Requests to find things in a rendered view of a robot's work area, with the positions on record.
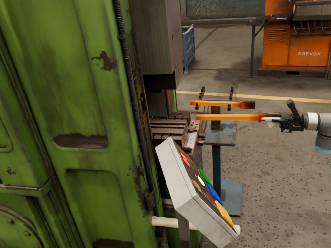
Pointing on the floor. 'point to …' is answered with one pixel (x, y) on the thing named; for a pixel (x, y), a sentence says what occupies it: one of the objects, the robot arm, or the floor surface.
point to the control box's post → (184, 233)
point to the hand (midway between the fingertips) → (263, 116)
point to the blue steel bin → (188, 46)
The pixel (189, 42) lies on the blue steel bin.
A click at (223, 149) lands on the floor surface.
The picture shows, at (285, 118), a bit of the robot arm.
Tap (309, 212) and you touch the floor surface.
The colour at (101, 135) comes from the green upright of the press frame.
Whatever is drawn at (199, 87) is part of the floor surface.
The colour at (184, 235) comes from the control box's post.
